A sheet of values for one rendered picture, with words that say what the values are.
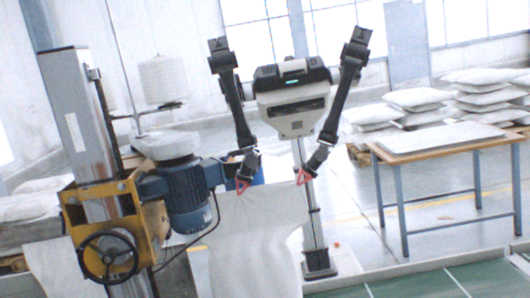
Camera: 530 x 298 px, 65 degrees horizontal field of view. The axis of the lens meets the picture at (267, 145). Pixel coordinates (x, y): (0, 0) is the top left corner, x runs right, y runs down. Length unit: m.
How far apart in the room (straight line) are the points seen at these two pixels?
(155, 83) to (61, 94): 0.31
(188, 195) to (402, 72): 9.20
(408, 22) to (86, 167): 9.46
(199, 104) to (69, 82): 8.55
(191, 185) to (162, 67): 0.42
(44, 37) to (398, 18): 7.85
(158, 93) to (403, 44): 9.11
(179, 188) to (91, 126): 0.34
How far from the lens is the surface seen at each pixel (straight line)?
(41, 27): 10.42
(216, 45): 1.60
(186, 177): 1.40
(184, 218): 1.43
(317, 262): 2.59
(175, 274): 2.36
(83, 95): 1.35
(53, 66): 1.37
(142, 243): 1.44
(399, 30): 10.28
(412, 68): 10.43
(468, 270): 2.42
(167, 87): 1.48
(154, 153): 1.38
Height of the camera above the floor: 1.66
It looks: 14 degrees down
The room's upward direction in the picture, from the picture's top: 10 degrees counter-clockwise
